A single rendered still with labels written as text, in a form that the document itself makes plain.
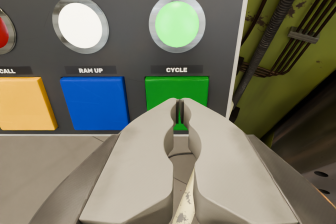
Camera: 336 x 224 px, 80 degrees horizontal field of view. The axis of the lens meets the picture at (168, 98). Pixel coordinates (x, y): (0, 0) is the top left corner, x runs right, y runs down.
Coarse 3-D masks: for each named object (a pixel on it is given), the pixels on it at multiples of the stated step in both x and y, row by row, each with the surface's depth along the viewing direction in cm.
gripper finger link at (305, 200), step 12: (252, 144) 8; (264, 144) 8; (264, 156) 8; (276, 156) 8; (276, 168) 7; (288, 168) 7; (276, 180) 7; (288, 180) 7; (300, 180) 7; (288, 192) 6; (300, 192) 6; (312, 192) 6; (288, 204) 6; (300, 204) 6; (312, 204) 6; (324, 204) 6; (300, 216) 6; (312, 216) 6; (324, 216) 6
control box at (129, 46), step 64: (0, 0) 20; (64, 0) 20; (128, 0) 20; (192, 0) 20; (0, 64) 23; (64, 64) 23; (128, 64) 23; (192, 64) 23; (0, 128) 28; (64, 128) 28
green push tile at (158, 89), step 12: (156, 84) 23; (168, 84) 23; (180, 84) 23; (192, 84) 23; (204, 84) 23; (156, 96) 24; (168, 96) 24; (180, 96) 24; (192, 96) 24; (204, 96) 24
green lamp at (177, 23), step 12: (168, 12) 20; (180, 12) 20; (192, 12) 20; (156, 24) 21; (168, 24) 20; (180, 24) 20; (192, 24) 20; (168, 36) 21; (180, 36) 21; (192, 36) 21
